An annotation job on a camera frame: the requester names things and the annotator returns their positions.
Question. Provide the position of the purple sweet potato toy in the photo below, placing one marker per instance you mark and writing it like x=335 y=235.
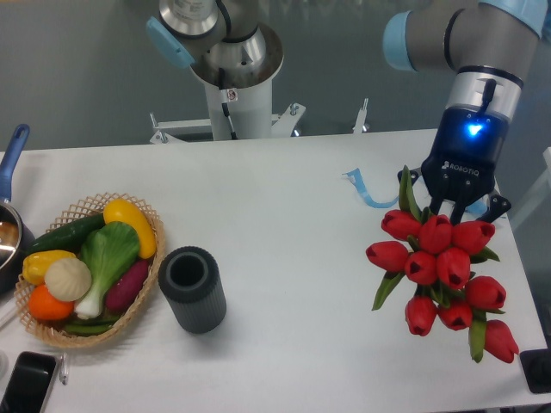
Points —
x=124 y=292

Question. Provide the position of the green pea pods toy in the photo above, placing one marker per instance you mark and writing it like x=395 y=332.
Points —
x=89 y=327

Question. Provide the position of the woven wicker basket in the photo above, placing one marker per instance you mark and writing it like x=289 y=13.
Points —
x=90 y=206

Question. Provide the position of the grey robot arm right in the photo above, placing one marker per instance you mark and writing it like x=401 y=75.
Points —
x=489 y=45

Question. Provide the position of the green cucumber toy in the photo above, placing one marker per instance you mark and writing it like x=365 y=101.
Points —
x=68 y=237

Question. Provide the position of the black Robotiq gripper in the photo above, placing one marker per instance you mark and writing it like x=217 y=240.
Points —
x=462 y=161

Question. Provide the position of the dark grey ribbed vase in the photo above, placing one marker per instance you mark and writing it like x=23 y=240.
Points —
x=189 y=278

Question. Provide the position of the black smartphone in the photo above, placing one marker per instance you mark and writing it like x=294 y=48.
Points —
x=30 y=383

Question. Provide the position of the yellow bell pepper toy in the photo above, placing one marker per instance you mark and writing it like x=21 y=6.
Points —
x=35 y=265

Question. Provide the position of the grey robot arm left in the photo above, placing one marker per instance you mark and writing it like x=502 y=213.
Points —
x=236 y=57

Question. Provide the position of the orange fruit toy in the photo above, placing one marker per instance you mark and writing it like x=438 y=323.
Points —
x=43 y=306

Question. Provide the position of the black device table corner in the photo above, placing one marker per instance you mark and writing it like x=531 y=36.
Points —
x=536 y=369

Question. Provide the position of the blue handled saucepan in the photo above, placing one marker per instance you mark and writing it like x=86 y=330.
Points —
x=16 y=238

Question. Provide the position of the green bok choy toy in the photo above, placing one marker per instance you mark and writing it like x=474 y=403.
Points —
x=108 y=253

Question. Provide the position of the blue tape strip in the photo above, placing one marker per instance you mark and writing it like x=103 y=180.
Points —
x=356 y=179

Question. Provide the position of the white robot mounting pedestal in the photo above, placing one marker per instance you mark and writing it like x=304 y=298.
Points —
x=233 y=114

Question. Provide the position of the red tulip bouquet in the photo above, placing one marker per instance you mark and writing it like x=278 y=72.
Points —
x=437 y=256

